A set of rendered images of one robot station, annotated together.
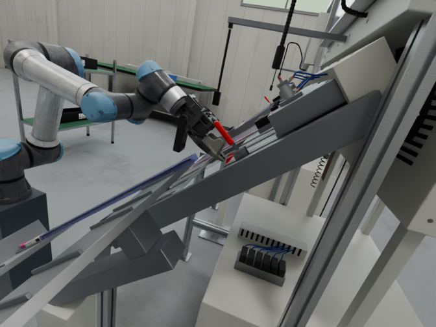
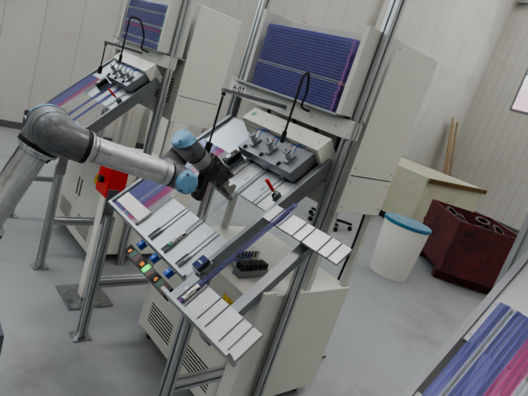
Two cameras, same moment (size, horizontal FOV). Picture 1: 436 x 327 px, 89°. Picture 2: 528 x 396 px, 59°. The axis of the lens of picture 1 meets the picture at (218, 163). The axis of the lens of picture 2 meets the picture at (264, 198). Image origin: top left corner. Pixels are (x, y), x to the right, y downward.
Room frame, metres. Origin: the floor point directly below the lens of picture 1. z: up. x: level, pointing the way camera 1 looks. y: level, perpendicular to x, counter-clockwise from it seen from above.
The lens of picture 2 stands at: (-0.44, 1.38, 1.43)
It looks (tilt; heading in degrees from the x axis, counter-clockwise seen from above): 14 degrees down; 304
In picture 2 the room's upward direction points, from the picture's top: 18 degrees clockwise
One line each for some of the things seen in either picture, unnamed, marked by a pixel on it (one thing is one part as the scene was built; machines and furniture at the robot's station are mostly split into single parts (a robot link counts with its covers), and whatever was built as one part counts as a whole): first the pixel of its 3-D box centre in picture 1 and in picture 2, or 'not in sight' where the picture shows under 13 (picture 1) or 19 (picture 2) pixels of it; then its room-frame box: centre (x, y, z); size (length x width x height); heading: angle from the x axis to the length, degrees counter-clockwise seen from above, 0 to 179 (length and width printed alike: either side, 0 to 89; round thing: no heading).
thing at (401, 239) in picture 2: not in sight; (397, 247); (0.87, -3.12, 0.28); 0.47 x 0.46 x 0.56; 168
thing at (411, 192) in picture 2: not in sight; (394, 184); (2.34, -6.52, 0.41); 2.29 x 1.78 x 0.83; 165
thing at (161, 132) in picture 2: not in sight; (165, 135); (4.20, -2.84, 0.34); 0.58 x 0.56 x 0.68; 165
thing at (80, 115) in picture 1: (72, 114); not in sight; (2.55, 1.82, 0.41); 0.57 x 0.17 x 0.11; 168
